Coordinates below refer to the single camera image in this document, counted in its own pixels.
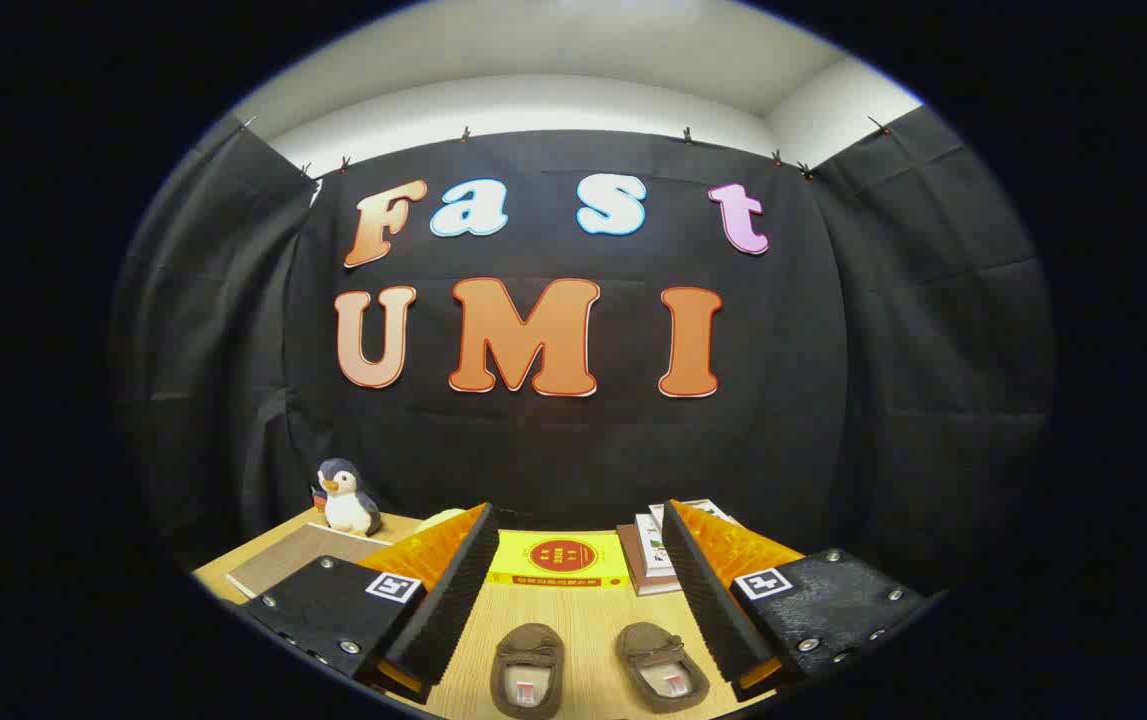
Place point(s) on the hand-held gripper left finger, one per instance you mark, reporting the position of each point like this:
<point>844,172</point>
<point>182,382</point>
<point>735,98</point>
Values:
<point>453,610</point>

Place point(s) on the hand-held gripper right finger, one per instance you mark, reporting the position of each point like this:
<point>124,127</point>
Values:
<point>708,600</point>

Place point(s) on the brown suede moccasin shoe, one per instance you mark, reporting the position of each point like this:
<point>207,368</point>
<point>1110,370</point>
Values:
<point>648,642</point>
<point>523,645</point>

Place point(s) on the cream fabric storage box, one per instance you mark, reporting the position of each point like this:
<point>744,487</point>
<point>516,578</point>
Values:
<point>303,555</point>

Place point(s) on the white book with plant print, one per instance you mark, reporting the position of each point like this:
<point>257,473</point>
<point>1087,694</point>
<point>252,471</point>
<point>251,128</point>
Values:
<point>655,545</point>

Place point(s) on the brown book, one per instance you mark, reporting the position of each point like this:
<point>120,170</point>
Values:
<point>630,560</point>

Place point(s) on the yellow round plush cushion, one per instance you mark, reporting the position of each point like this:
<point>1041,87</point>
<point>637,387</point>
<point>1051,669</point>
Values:
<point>441,519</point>

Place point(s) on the white book with bird print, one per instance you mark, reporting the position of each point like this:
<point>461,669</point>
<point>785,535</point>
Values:
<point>698,507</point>

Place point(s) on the yellow book with red circle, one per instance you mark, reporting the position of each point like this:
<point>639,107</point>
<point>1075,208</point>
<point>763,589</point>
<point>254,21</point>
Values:
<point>558,575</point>

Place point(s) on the penguin plush toy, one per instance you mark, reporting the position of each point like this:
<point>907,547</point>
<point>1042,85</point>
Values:
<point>348,505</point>

